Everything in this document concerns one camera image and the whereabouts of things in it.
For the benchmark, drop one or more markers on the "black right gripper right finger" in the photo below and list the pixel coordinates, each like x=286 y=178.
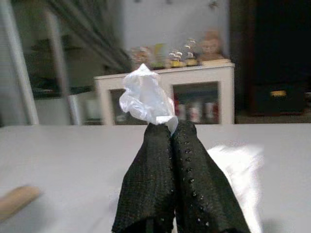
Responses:
x=201 y=189

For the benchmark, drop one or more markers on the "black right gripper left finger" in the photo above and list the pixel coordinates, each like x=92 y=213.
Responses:
x=150 y=182

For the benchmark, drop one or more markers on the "torn brown white carton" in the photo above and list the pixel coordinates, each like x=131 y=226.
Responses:
x=19 y=196

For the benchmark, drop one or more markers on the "glass ornament yellow base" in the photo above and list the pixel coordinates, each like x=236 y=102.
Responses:
x=192 y=54
x=175 y=59

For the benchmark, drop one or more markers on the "yellow green card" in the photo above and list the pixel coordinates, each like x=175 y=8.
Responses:
x=160 y=54

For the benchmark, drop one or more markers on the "small pale figurine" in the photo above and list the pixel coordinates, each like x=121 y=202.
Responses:
x=142 y=57

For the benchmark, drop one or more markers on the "white glass door cabinet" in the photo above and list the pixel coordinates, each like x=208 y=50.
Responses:
x=226 y=92

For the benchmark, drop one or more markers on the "white tissue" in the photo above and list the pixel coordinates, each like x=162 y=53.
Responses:
x=145 y=97

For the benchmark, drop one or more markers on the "brown doll figurine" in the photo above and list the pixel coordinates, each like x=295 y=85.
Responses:
x=211 y=48

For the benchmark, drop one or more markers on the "black cabinet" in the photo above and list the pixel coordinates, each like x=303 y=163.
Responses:
x=279 y=48

